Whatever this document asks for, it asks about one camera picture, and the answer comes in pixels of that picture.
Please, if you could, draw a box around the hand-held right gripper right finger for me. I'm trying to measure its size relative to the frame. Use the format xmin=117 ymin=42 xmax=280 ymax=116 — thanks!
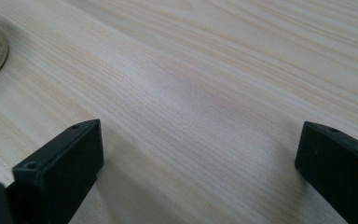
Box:
xmin=294 ymin=120 xmax=358 ymax=224

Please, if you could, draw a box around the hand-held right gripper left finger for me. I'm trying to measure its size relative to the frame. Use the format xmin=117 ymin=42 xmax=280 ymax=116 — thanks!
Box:
xmin=6 ymin=119 xmax=105 ymax=224

